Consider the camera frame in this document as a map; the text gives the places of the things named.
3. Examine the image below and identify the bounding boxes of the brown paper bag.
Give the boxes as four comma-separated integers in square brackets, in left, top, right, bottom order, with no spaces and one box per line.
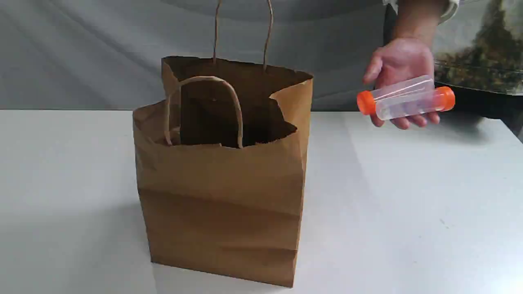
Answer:
[132,23,313,288]

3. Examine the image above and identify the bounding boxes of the clear tube orange caps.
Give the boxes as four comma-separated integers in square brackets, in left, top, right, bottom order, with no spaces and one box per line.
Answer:
[357,75,456,120]

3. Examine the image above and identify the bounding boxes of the camouflage denim jacket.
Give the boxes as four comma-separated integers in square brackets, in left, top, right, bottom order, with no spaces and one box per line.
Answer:
[383,0,523,96]

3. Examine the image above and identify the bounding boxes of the person's right forearm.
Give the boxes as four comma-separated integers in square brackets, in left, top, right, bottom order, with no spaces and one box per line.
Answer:
[392,0,448,48]

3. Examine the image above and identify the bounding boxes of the person's right hand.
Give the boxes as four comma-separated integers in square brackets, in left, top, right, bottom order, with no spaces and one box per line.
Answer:
[363,38,434,89]

